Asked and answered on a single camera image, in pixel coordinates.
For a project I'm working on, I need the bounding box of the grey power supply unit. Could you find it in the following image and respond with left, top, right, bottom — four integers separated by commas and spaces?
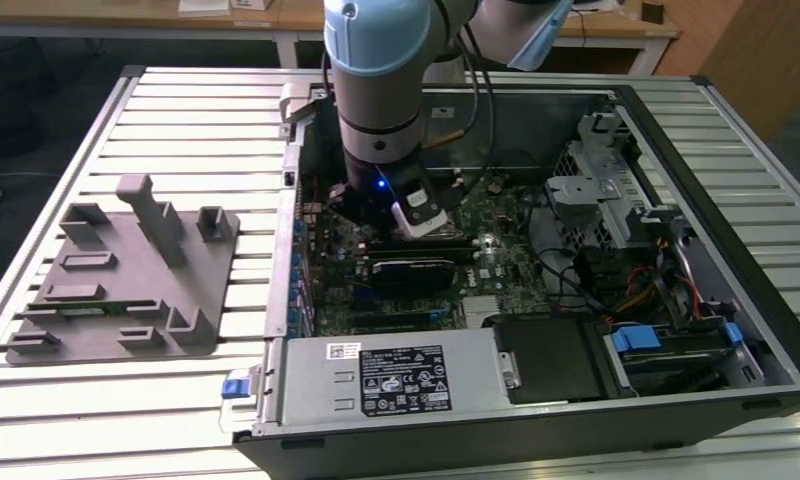
266, 332, 519, 429

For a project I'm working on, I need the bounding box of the wooden desk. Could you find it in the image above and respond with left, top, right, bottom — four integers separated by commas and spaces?
0, 0, 683, 76

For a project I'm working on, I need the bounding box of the silver chipset heatsink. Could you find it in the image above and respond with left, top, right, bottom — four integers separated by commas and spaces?
464, 297, 507, 326

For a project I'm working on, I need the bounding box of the silver metal drive cage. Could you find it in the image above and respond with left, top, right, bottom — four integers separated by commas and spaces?
543, 112, 673, 254

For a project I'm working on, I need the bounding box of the black expansion slot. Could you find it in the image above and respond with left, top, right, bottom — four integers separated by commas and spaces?
352, 313, 435, 329

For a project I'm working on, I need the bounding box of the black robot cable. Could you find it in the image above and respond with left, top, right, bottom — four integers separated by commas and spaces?
450, 19, 499, 204

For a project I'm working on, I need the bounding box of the red data wire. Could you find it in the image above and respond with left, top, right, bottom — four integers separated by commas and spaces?
630, 267, 705, 322

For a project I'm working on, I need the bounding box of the green motherboard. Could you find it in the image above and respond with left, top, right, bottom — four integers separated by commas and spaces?
296, 167, 559, 335

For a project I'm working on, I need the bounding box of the black PC case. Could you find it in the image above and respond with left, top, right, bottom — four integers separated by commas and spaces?
216, 74, 800, 480

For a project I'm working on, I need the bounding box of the brown wooden cabinet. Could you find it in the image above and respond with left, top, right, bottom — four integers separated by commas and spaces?
698, 0, 800, 141

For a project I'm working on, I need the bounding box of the black graphics card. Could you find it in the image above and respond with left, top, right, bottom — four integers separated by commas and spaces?
371, 257, 458, 302

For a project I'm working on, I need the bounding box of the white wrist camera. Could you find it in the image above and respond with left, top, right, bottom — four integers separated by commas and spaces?
390, 187, 450, 240

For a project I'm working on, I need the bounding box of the grey parts rack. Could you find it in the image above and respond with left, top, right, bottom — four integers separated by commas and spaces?
4, 173, 243, 369

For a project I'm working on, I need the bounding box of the green RAM stick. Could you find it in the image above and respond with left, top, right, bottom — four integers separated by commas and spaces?
25, 298, 162, 317

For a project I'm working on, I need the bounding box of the black plastic shroud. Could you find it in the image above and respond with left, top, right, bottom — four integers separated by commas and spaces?
491, 317, 635, 407

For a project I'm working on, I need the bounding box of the hard disk in blue carrier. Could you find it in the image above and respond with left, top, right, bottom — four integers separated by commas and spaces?
605, 325, 735, 399

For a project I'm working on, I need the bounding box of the white paper stack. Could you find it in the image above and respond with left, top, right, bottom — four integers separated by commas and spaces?
178, 0, 232, 15

